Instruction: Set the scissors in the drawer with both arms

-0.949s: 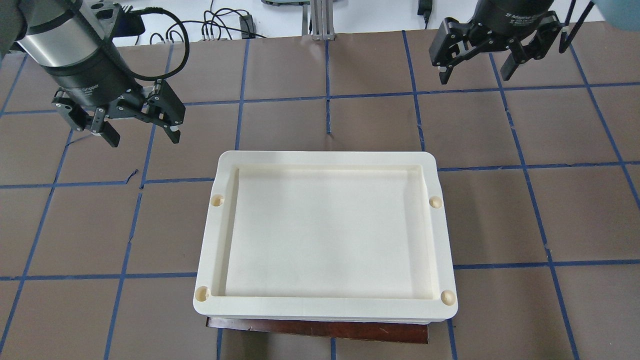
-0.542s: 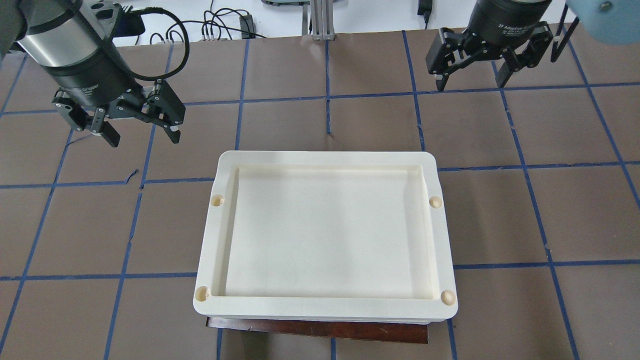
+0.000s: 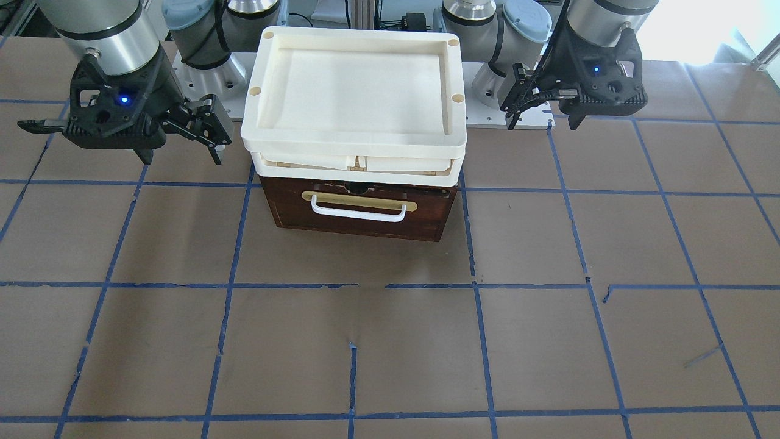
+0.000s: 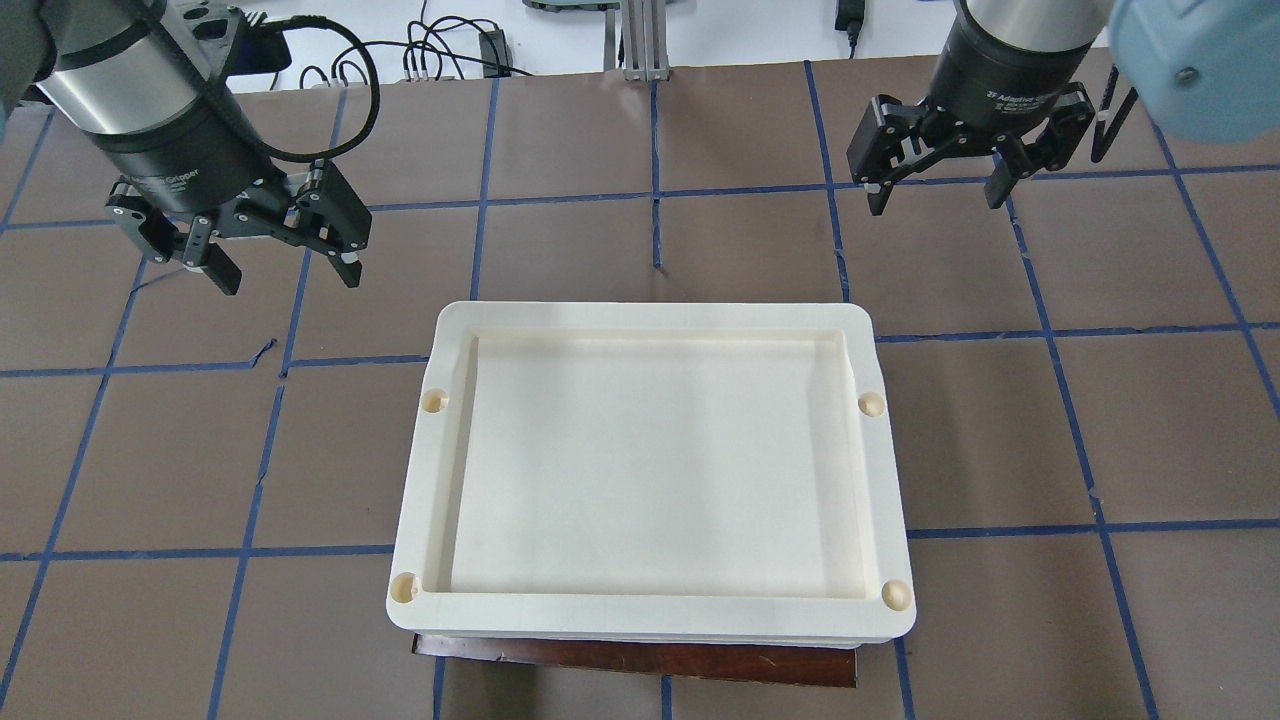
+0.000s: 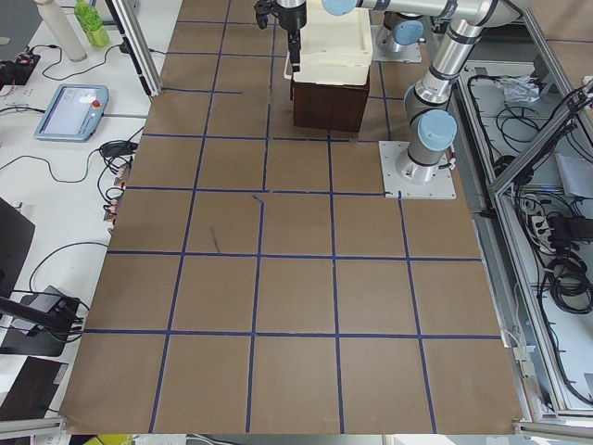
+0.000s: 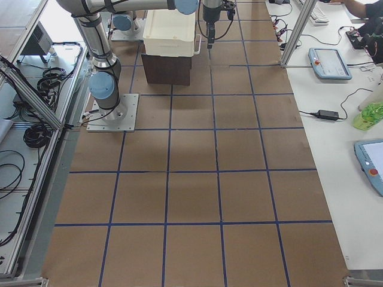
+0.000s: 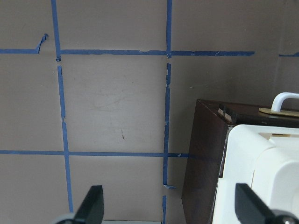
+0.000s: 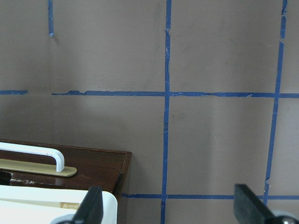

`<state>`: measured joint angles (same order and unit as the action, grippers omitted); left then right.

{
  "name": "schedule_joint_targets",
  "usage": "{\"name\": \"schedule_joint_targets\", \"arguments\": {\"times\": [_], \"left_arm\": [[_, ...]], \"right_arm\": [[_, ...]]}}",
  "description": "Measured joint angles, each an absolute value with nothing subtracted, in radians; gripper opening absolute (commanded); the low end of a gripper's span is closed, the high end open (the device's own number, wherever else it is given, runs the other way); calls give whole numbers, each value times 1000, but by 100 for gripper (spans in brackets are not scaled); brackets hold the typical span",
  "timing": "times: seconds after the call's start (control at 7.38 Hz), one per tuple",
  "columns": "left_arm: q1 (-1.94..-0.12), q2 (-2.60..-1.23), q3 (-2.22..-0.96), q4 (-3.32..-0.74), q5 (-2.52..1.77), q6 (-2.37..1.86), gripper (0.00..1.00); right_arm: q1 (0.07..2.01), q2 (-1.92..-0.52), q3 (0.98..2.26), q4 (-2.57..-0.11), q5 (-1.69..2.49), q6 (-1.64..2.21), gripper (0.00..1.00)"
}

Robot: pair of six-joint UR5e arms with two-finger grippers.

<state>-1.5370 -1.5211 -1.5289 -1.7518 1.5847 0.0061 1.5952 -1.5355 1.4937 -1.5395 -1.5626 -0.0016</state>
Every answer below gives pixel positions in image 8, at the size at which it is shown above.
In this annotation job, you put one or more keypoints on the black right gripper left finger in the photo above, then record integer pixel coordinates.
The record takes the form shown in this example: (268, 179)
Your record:
(91, 208)

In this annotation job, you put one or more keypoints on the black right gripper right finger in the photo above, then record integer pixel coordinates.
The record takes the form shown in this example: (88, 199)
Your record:
(248, 208)

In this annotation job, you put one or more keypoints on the dark brown wooden cabinet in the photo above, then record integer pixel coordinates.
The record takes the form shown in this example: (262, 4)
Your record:
(122, 187)

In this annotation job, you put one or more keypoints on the cream white plastic tray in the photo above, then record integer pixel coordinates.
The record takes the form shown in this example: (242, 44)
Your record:
(30, 205)

